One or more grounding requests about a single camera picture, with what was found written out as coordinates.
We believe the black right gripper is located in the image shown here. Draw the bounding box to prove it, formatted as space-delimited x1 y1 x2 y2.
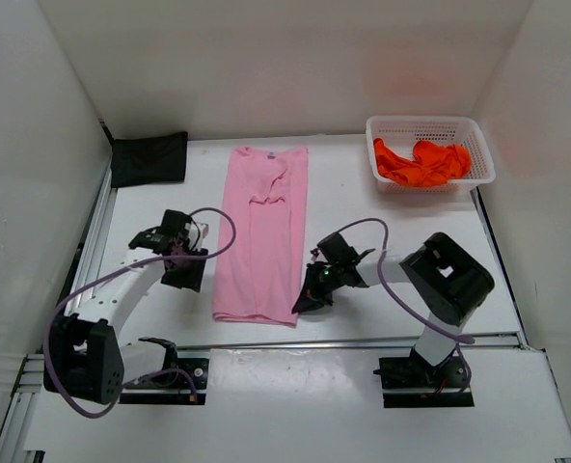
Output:
292 263 344 314

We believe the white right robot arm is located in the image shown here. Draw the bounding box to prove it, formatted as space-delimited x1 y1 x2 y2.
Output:
292 232 495 386

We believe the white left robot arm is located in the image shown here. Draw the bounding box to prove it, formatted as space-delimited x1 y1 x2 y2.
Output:
44 210 208 405

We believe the black t shirt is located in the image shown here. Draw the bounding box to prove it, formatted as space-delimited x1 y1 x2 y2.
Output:
111 131 188 188

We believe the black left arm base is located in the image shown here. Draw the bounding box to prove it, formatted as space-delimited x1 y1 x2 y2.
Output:
119 351 210 406

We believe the aluminium table edge rail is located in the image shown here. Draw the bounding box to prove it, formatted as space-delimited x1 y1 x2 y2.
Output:
177 334 525 352

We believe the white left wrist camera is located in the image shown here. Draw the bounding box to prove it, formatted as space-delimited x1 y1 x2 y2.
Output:
189 221 209 250

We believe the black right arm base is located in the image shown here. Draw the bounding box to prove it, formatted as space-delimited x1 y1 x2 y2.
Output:
373 349 475 409

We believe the white plastic laundry basket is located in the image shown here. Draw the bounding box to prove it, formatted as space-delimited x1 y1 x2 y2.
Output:
366 116 496 194

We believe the orange t shirt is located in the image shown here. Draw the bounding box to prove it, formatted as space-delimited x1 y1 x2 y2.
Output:
372 138 472 188

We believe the pink t shirt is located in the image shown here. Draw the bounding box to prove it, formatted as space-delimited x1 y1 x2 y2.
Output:
212 146 309 327

